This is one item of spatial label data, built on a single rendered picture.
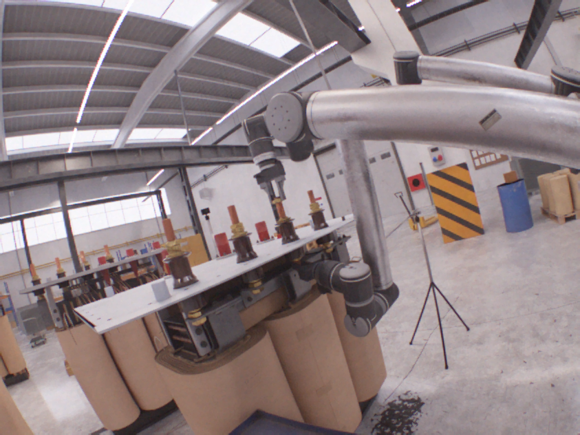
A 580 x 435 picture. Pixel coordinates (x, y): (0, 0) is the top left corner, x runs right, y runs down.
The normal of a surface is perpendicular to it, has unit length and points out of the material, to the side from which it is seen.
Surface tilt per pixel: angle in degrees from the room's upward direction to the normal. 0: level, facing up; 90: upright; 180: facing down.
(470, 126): 110
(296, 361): 90
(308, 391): 90
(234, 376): 90
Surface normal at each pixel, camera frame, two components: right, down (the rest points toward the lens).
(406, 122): -0.65, 0.56
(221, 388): 0.34, -0.11
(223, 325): 0.75, -0.24
